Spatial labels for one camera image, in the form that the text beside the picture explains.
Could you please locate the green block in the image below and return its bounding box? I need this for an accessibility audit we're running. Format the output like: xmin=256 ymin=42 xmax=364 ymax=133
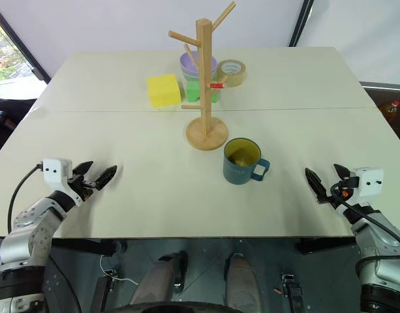
xmin=185 ymin=80 xmax=219 ymax=104

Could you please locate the dark rounded grey shape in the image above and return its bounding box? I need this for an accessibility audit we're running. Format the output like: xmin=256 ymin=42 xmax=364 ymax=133
xmin=130 ymin=250 xmax=189 ymax=307
xmin=223 ymin=252 xmax=263 ymax=309

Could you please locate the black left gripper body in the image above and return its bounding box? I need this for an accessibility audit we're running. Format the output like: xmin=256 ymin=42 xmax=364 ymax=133
xmin=67 ymin=174 xmax=98 ymax=205

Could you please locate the pale green bowl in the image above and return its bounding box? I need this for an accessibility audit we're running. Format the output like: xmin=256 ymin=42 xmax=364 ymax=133
xmin=181 ymin=69 xmax=218 ymax=83

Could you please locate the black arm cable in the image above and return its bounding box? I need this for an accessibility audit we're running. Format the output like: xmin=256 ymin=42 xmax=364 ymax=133
xmin=7 ymin=164 xmax=44 ymax=234
xmin=330 ymin=182 xmax=400 ymax=282

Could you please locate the wooden mug tree stand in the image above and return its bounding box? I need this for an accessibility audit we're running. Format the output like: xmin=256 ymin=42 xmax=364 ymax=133
xmin=168 ymin=1 xmax=237 ymax=151

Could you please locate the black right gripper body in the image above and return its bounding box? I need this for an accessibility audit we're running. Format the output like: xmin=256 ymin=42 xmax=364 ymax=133
xmin=330 ymin=177 xmax=359 ymax=210

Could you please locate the dark window frame bar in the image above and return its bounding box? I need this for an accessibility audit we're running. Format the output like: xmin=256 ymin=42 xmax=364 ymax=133
xmin=286 ymin=0 xmax=315 ymax=47
xmin=0 ymin=5 xmax=52 ymax=83

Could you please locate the brown packing tape roll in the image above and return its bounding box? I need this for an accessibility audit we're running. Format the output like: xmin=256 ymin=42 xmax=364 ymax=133
xmin=216 ymin=59 xmax=248 ymax=89

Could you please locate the dark side shelf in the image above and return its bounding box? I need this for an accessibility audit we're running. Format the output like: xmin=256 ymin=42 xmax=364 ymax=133
xmin=360 ymin=80 xmax=400 ymax=149

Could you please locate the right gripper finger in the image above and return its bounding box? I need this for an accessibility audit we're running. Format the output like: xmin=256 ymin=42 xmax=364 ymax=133
xmin=304 ymin=167 xmax=334 ymax=205
xmin=332 ymin=163 xmax=351 ymax=181

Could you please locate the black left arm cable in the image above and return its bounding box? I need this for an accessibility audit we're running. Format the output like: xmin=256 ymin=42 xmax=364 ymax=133
xmin=7 ymin=164 xmax=44 ymax=234

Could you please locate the purple bowl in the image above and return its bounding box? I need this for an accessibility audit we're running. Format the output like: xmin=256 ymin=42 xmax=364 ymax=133
xmin=179 ymin=50 xmax=219 ymax=78

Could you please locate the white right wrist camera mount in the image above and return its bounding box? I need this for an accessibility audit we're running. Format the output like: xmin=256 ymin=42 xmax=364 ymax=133
xmin=337 ymin=166 xmax=384 ymax=216

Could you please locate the black table bracket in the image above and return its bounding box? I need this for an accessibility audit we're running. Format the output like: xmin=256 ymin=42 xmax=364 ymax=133
xmin=295 ymin=237 xmax=358 ymax=256
xmin=52 ymin=238 xmax=119 ymax=259

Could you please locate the black stand strut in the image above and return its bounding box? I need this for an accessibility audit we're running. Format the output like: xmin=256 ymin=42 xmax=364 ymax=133
xmin=280 ymin=273 xmax=305 ymax=313
xmin=89 ymin=268 xmax=117 ymax=313

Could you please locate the blue mug, yellow inside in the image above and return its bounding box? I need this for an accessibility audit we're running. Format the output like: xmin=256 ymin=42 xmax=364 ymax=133
xmin=223 ymin=138 xmax=271 ymax=186

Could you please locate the thin white cable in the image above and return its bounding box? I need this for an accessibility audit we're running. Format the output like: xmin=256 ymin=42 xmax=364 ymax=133
xmin=99 ymin=254 xmax=139 ymax=288

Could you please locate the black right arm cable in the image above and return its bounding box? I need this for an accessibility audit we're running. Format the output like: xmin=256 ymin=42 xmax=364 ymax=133
xmin=330 ymin=182 xmax=400 ymax=282

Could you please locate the amber bottle, red cap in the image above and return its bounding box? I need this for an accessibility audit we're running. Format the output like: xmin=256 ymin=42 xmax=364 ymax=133
xmin=378 ymin=99 xmax=400 ymax=124

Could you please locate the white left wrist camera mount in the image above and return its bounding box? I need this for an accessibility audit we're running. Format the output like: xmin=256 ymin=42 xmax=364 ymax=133
xmin=42 ymin=158 xmax=84 ymax=207

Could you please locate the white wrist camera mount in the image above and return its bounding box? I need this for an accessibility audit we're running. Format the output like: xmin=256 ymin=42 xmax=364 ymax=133
xmin=337 ymin=166 xmax=384 ymax=216
xmin=42 ymin=158 xmax=84 ymax=207

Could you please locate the yellow foam block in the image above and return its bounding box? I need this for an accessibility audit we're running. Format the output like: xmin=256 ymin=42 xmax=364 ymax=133
xmin=146 ymin=73 xmax=183 ymax=109

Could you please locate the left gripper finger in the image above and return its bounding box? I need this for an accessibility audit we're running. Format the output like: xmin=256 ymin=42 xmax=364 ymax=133
xmin=72 ymin=160 xmax=95 ymax=179
xmin=94 ymin=164 xmax=119 ymax=192

